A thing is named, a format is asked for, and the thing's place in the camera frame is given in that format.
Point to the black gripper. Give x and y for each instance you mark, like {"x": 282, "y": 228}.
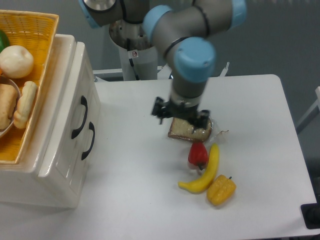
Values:
{"x": 184, "y": 111}

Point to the bagged bread slice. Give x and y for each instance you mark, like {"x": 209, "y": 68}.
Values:
{"x": 184, "y": 131}

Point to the red bell pepper toy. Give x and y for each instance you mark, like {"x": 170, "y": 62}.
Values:
{"x": 198, "y": 155}

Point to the yellow banana toy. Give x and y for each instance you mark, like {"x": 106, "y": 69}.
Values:
{"x": 206, "y": 179}

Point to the yellow bell pepper toy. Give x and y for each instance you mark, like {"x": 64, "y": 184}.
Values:
{"x": 220, "y": 190}

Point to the white drawer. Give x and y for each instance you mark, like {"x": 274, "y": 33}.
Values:
{"x": 62, "y": 158}

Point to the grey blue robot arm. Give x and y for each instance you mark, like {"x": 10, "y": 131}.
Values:
{"x": 179, "y": 36}

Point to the white drawer cabinet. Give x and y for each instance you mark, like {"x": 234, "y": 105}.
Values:
{"x": 21, "y": 183}

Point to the beige bread roll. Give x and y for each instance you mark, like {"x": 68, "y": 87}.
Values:
{"x": 24, "y": 105}

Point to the black device at edge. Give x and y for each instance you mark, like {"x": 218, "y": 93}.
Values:
{"x": 311, "y": 215}

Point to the yellow wicker basket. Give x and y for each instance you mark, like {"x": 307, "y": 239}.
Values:
{"x": 36, "y": 32}

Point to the brown bread loaf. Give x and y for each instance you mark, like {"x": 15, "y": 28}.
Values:
{"x": 8, "y": 99}

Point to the white round bun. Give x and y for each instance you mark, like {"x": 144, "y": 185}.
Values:
{"x": 16, "y": 62}

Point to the grey bowl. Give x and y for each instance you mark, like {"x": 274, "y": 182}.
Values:
{"x": 5, "y": 80}

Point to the green vegetable toy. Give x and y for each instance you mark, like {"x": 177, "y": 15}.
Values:
{"x": 4, "y": 41}

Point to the black lower drawer handle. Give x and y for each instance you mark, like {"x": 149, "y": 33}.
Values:
{"x": 91, "y": 142}

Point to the black drawer handle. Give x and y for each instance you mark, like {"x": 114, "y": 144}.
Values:
{"x": 82, "y": 117}
{"x": 91, "y": 142}

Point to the black top drawer handle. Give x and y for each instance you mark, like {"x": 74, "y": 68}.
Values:
{"x": 82, "y": 117}

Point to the white frame at right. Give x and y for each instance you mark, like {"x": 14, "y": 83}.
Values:
{"x": 310, "y": 113}

